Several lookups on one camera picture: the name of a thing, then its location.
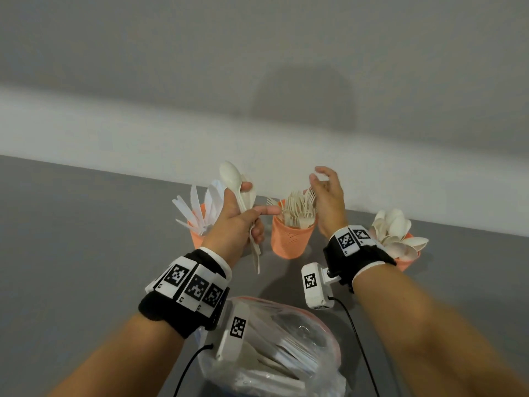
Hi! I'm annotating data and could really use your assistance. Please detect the person's left hand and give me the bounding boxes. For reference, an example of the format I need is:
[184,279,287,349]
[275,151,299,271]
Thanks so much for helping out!
[201,182,282,269]

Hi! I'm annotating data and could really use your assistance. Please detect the person's right hand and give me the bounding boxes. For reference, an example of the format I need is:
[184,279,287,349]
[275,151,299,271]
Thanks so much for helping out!
[309,166,349,240]

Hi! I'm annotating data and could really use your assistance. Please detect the white plastic spoon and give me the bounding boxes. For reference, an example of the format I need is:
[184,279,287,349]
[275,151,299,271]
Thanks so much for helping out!
[219,161,262,274]
[241,174,263,269]

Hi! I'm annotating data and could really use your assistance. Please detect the person's left forearm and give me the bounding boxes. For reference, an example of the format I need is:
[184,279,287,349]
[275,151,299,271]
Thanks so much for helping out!
[47,313,185,397]

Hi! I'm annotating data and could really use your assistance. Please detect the person's right forearm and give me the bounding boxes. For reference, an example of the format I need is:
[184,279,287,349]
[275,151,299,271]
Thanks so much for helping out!
[353,262,529,397]

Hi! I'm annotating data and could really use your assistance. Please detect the bunch of white forks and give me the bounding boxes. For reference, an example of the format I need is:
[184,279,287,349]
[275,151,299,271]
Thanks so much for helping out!
[266,189,318,229]

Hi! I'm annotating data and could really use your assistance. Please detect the bunch of white knives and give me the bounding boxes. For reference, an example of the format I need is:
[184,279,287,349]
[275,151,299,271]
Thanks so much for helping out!
[172,179,226,237]

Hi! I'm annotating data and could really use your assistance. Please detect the orange cup holding forks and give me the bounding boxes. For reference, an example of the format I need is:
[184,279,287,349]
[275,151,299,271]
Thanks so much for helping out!
[271,215,318,260]

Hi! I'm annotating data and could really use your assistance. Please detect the orange cup holding knives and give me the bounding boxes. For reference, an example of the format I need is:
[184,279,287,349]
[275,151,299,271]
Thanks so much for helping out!
[187,203,215,250]

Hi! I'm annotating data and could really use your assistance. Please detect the black wristband with marker tags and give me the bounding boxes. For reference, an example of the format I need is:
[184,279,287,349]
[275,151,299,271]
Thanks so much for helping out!
[138,248,232,339]
[323,225,397,292]

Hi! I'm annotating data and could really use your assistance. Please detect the bunch of white spoons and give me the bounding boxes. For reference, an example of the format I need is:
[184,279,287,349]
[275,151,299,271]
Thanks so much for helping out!
[369,208,429,261]

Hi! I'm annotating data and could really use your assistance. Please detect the orange cup holding spoons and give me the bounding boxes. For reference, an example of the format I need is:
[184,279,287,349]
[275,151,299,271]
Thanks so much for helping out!
[395,232,421,272]

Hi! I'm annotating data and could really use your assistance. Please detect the clear plastic bag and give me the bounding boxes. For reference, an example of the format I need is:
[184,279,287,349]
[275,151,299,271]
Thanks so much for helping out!
[194,297,348,397]

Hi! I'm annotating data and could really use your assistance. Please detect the pile of white bagged cutlery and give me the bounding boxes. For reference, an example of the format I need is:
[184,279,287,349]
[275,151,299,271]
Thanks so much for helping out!
[231,326,324,397]

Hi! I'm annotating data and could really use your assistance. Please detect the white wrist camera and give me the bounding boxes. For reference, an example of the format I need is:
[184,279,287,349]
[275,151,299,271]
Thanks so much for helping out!
[213,304,251,363]
[301,262,342,310]

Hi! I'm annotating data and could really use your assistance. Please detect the black camera cable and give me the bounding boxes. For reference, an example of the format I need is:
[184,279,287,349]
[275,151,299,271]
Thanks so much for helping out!
[174,344,215,397]
[331,297,381,397]

